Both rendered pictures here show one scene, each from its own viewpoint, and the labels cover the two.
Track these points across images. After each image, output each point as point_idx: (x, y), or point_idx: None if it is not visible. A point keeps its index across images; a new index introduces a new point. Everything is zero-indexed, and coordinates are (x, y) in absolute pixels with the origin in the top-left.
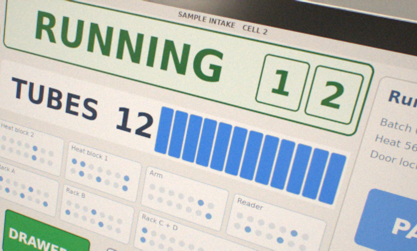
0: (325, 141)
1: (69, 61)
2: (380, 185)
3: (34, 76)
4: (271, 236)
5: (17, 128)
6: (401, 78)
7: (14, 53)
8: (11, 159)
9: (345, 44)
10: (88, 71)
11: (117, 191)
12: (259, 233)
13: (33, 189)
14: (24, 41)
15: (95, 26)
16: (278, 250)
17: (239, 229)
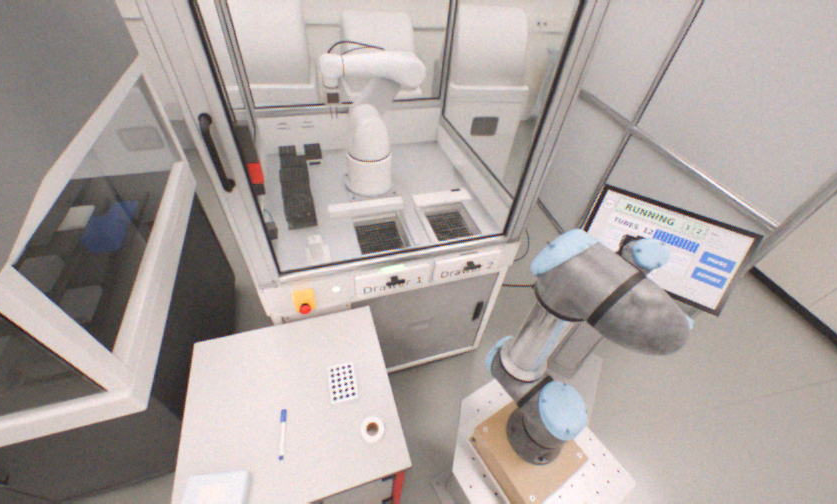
0: (695, 240)
1: (633, 215)
2: (706, 250)
3: (621, 217)
4: (678, 259)
5: (612, 228)
6: (714, 230)
7: (617, 211)
8: (607, 235)
9: (703, 222)
10: (638, 218)
11: None
12: (675, 258)
13: (612, 243)
14: (621, 209)
15: (643, 209)
16: (679, 262)
17: (670, 257)
